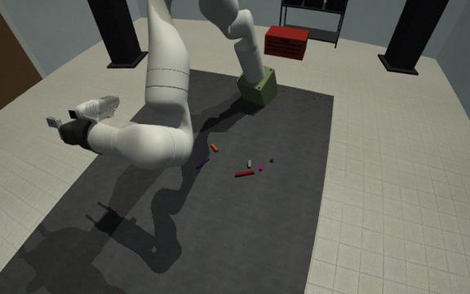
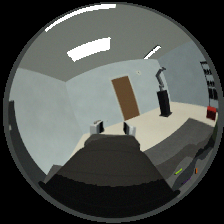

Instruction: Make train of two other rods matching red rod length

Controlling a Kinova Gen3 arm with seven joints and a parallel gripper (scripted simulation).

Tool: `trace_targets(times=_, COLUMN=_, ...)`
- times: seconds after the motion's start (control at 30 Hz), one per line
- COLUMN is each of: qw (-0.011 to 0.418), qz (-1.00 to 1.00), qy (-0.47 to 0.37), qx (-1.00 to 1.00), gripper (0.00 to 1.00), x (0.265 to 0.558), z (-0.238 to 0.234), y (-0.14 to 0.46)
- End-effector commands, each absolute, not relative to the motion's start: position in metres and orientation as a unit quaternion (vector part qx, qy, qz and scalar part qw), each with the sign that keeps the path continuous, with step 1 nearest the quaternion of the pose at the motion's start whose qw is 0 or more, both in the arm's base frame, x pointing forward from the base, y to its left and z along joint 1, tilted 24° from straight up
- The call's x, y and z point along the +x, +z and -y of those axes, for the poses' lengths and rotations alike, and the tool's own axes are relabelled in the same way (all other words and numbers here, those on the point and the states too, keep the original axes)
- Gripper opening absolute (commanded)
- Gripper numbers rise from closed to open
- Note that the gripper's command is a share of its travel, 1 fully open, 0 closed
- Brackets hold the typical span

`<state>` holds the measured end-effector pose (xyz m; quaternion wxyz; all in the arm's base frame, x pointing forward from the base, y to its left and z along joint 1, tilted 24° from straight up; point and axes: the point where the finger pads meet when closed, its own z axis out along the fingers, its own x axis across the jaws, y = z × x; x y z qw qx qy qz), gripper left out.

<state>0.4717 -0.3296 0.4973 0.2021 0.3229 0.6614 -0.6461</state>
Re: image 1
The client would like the purple rod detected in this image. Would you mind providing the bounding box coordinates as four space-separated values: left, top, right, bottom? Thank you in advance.
197 157 210 169

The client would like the red rod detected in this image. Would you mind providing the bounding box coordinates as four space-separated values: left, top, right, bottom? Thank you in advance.
235 170 255 177

